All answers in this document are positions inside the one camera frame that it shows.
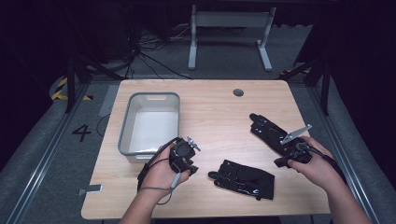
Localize person's left hand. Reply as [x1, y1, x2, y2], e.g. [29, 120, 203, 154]
[139, 144, 191, 201]

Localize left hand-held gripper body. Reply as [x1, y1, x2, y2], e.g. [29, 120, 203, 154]
[169, 135, 202, 169]

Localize black metal stand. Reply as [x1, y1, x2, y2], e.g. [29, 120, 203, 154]
[279, 57, 332, 117]
[64, 54, 125, 114]

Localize thin dark floor cable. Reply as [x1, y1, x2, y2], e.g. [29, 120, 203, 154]
[95, 113, 112, 138]

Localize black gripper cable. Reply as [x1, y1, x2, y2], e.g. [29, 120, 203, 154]
[295, 142, 348, 185]
[136, 136, 181, 192]

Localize grey floor tape patch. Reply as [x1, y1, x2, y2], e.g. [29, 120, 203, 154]
[98, 84, 120, 119]

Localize white bin with grey rim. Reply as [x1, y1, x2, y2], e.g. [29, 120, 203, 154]
[117, 91, 181, 164]

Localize black elongated tool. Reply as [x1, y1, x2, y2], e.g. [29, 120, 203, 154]
[248, 112, 294, 155]

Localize thin grey cable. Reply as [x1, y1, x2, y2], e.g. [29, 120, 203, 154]
[137, 172, 182, 206]

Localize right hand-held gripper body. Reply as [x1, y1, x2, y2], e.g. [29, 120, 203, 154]
[279, 123, 313, 165]

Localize small grey metal bracket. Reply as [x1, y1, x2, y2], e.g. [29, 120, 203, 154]
[77, 184, 104, 197]

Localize white desk frame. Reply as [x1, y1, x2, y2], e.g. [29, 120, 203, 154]
[188, 4, 277, 72]

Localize metal floor rail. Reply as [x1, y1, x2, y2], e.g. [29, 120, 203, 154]
[306, 87, 381, 224]
[5, 83, 92, 224]

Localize person's right hand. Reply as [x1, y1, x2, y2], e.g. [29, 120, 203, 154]
[287, 135, 344, 192]

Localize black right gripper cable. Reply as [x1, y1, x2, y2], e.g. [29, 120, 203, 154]
[295, 142, 348, 185]

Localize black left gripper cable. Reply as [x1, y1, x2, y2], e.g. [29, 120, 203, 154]
[136, 136, 181, 192]

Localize bundle of black floor cables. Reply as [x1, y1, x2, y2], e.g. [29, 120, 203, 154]
[122, 22, 192, 80]

